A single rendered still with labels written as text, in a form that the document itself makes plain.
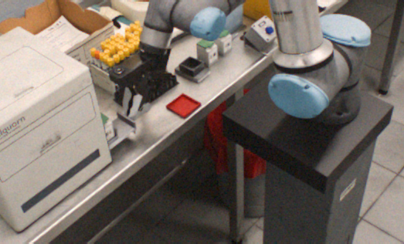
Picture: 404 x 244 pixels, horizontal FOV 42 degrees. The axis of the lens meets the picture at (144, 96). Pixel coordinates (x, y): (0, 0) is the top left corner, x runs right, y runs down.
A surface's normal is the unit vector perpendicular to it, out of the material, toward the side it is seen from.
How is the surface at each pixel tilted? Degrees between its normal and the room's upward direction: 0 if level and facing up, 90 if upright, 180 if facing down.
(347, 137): 4
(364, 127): 4
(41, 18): 87
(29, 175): 90
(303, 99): 98
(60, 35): 2
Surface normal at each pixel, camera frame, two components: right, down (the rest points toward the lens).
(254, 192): -0.05, 0.70
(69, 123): 0.69, 0.40
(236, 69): -0.12, -0.76
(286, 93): -0.60, 0.66
